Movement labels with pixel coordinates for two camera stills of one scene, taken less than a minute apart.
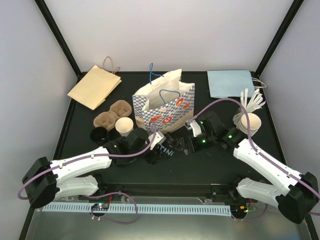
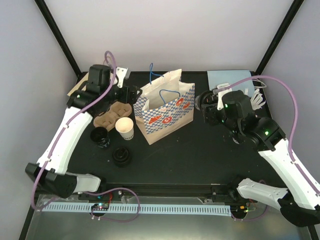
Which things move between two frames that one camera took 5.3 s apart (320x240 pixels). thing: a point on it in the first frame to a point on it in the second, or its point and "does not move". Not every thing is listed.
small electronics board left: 100,206 does not move
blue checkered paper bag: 166,102 does not move
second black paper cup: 99,135 does not move
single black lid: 158,153 to 206,97
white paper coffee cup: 124,125 does not move
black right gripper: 185,141 to 209,111
